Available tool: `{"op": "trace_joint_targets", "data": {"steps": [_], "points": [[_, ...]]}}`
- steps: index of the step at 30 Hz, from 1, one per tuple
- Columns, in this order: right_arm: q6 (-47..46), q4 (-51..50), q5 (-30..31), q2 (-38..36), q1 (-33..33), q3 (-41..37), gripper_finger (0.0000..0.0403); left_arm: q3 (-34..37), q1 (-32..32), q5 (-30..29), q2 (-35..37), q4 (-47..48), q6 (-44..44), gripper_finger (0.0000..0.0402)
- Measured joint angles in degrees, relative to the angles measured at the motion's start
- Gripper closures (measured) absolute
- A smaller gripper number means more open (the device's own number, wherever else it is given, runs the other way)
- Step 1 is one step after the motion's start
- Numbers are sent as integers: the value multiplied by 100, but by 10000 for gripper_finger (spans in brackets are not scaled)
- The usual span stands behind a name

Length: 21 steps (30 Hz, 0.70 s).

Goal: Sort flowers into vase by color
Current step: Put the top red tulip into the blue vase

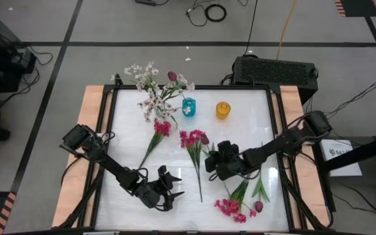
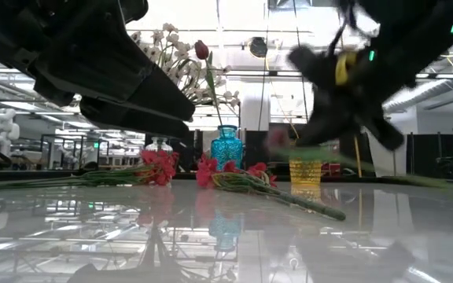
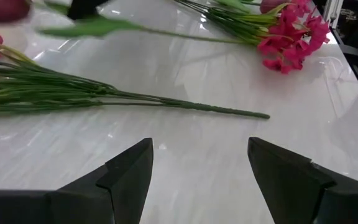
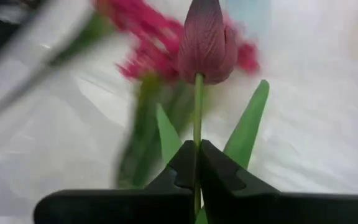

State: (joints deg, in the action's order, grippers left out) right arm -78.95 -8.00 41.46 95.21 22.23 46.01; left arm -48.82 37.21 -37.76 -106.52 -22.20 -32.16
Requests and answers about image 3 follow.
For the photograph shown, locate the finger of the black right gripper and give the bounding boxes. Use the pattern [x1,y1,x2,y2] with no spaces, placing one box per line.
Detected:
[66,0,110,21]

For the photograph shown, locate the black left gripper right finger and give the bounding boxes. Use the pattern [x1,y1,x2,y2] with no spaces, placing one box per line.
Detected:
[247,136,358,224]

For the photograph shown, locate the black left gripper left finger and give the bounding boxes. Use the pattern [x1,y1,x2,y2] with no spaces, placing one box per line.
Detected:
[0,138,154,224]

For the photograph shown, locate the pink artificial flower bunch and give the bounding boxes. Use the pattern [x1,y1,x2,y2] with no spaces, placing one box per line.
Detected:
[172,0,331,75]
[0,30,271,120]

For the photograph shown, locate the silver aluminium extrusion bracket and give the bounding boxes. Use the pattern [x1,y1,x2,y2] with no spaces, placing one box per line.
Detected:
[323,0,344,29]

